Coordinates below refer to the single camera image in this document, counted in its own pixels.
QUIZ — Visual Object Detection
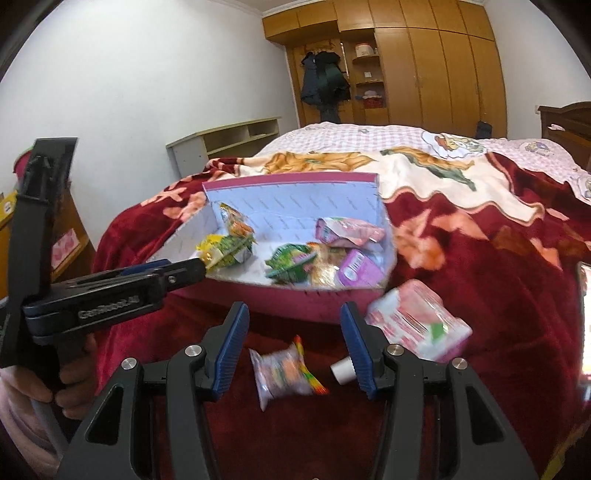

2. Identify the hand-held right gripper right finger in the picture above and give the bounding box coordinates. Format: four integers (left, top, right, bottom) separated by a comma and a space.
340, 302, 539, 480

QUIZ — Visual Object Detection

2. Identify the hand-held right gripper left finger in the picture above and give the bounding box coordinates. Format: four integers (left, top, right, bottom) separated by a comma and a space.
55, 301, 250, 480

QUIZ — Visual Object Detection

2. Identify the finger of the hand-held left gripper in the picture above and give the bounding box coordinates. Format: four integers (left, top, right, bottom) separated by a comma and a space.
117, 258, 172, 278
152, 258, 207, 301

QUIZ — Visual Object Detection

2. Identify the green pea snack packet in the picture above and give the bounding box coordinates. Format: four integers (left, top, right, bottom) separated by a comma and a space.
196, 233, 257, 271

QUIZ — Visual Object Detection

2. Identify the gummy packet with rainbow edge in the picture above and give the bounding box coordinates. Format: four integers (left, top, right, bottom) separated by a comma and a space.
248, 335, 331, 412

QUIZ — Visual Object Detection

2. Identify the pink white jelly pouch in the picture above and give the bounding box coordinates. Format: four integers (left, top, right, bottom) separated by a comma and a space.
330, 278, 474, 385
315, 217, 386, 252

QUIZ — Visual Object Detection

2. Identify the clear gummy burger packet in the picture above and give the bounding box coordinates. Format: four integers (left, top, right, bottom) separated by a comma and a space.
218, 202, 256, 237

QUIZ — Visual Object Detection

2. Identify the pink cardboard box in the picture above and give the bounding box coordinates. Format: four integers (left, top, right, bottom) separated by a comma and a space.
148, 172, 398, 324

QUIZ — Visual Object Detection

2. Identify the purple tin box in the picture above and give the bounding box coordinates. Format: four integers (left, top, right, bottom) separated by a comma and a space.
337, 249, 386, 289

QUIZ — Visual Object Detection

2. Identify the orange cracker packet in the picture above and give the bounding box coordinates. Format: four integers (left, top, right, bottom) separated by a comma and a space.
309, 244, 347, 287

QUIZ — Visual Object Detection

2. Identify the green packet with striped edge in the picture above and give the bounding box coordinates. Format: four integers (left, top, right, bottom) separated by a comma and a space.
264, 244, 319, 283

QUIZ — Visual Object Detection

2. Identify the person's left hand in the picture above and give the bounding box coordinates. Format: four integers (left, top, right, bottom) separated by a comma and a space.
25, 332, 100, 422

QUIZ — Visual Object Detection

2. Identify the wooden cabinet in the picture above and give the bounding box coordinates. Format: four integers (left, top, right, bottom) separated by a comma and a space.
46, 187, 95, 287

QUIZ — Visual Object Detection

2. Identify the grey low shelf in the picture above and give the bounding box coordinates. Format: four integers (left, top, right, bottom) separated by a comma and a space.
166, 116, 282, 178

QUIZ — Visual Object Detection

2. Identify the red floral blanket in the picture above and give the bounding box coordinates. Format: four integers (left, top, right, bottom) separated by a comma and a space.
92, 150, 591, 480

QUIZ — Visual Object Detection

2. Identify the cartoon printed bed sheet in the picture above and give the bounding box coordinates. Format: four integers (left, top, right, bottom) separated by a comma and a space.
252, 122, 591, 206

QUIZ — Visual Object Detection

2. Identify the dark green hanging jacket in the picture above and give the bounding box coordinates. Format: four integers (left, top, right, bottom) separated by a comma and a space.
318, 52, 352, 123

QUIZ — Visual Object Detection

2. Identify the wooden wardrobe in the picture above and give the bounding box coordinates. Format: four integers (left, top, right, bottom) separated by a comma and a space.
262, 0, 509, 139

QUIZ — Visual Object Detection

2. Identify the dark wooden headboard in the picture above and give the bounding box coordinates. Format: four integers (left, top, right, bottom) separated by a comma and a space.
538, 102, 591, 171

